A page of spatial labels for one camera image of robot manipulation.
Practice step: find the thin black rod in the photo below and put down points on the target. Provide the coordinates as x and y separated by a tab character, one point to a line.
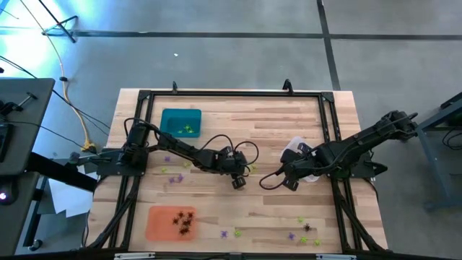
90	159

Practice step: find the black caster wheel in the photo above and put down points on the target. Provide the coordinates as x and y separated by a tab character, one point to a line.
35	245

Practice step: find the white paper sheets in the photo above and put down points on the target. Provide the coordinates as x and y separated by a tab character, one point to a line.
68	198

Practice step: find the black table clamp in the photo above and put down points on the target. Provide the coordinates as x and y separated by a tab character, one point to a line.
175	86
287	85

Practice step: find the silver metal bracket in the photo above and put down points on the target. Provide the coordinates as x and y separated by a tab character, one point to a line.
335	257
133	255

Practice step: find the clear plastic bin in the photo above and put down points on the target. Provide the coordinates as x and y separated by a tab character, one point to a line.
293	142

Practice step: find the black tripod stand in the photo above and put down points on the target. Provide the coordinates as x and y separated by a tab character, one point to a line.
59	25

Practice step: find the orange plastic bin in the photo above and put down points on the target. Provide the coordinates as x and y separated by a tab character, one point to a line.
159	227

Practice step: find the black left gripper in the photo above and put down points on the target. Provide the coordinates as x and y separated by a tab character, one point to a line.
232	164

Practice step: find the dark grey cart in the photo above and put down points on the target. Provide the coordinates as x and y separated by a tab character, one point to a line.
436	162

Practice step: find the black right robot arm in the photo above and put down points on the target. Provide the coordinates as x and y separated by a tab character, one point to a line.
361	139

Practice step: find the purple plastic spider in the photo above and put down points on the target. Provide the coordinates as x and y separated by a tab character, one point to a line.
291	236
172	179
180	177
224	234
167	159

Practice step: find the black aluminium table frame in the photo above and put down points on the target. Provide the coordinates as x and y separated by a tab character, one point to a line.
234	94

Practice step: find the black desk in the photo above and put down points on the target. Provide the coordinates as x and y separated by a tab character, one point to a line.
25	108

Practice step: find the thick black support beam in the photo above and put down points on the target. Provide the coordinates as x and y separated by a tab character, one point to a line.
61	173

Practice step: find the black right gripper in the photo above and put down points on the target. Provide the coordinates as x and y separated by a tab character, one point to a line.
296	164

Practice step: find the black plastic spider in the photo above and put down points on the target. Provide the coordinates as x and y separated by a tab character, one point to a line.
190	214
185	229
307	227
180	213
187	222
175	220

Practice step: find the dark grey desk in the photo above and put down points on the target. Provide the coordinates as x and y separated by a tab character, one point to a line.
18	224

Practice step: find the teal plastic bin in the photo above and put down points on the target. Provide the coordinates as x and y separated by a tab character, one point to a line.
169	121

